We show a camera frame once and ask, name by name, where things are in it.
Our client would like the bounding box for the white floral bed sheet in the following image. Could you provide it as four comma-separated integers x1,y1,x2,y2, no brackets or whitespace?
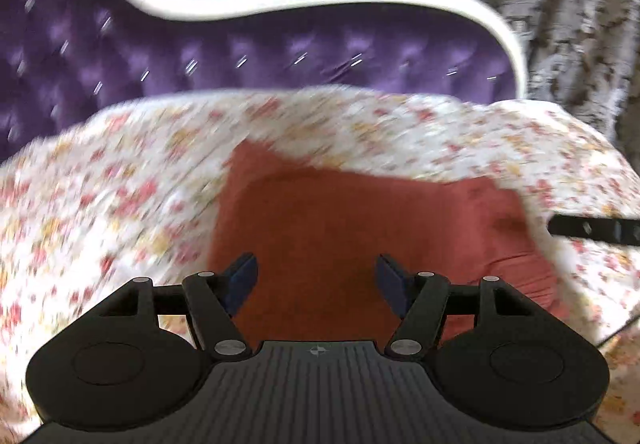
1,88,639,443

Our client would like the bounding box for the purple tufted velvet headboard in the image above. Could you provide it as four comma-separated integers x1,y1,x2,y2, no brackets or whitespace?
1,0,527,158

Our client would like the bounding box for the red-brown pant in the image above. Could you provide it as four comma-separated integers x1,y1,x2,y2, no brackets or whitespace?
208,142,565,346

